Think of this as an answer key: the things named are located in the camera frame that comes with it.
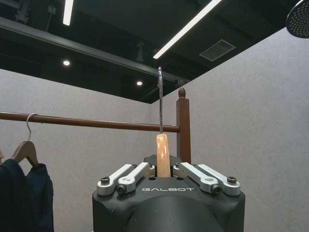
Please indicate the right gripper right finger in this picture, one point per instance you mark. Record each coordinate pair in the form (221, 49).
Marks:
(210, 178)

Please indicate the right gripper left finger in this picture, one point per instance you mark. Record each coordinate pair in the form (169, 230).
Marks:
(125, 177)

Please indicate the wooden hanger with metal hook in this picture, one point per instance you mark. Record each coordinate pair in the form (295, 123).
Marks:
(163, 154)

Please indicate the dark navy garment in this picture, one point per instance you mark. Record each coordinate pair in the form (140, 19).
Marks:
(24, 195)

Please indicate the wooden hanger with white hook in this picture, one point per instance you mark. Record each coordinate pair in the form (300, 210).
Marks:
(25, 147)

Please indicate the round recessed ceiling light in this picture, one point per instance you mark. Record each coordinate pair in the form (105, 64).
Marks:
(66, 62)
(139, 83)

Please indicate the ceiling air vent grille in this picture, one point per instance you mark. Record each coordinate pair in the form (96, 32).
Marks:
(216, 50)

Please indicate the dark ceiling beam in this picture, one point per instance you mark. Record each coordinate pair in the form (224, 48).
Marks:
(79, 49)

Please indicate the long linear ceiling light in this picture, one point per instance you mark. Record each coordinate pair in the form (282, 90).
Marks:
(187, 27)

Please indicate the short linear ceiling light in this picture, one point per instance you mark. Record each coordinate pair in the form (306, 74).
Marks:
(67, 12)

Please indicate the black round shower head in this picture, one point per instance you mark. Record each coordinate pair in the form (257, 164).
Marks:
(299, 19)

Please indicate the brown wooden rack post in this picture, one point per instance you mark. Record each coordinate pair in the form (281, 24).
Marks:
(183, 125)

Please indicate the brown wooden clothes rail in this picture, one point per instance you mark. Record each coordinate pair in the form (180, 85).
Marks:
(91, 121)

